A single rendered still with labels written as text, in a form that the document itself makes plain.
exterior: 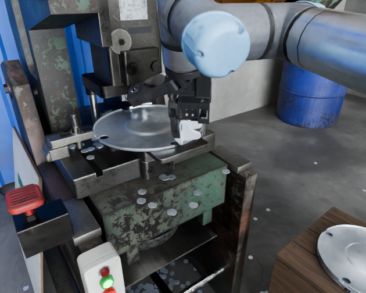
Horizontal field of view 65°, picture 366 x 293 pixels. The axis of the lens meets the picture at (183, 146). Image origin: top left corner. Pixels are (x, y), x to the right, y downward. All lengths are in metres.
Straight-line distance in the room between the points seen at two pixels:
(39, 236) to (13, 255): 1.01
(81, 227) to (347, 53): 0.58
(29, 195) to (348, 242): 0.96
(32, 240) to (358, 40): 0.61
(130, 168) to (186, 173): 0.16
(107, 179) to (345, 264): 0.76
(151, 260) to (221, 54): 0.80
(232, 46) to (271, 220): 1.40
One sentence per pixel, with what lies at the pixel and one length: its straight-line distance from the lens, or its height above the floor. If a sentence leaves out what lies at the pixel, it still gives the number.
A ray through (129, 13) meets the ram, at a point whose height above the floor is 1.05.
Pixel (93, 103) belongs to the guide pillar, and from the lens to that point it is 0.89.
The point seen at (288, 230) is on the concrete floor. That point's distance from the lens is 1.65.
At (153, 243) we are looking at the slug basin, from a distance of 0.98.
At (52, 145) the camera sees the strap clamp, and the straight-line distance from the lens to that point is 0.82.
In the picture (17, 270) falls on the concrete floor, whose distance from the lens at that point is 1.58.
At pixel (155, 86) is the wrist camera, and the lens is 0.55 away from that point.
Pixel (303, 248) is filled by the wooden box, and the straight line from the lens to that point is 1.08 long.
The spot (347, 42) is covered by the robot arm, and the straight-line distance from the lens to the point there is 0.35.
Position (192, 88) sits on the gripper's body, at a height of 0.94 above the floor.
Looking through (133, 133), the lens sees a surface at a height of 0.78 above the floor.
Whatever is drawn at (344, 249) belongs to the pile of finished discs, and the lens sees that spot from 1.10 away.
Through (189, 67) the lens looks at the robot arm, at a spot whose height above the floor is 0.98.
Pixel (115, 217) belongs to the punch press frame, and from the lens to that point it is 0.72.
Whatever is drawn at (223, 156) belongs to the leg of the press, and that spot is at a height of 0.64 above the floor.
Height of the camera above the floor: 1.10
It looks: 28 degrees down
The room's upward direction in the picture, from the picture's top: straight up
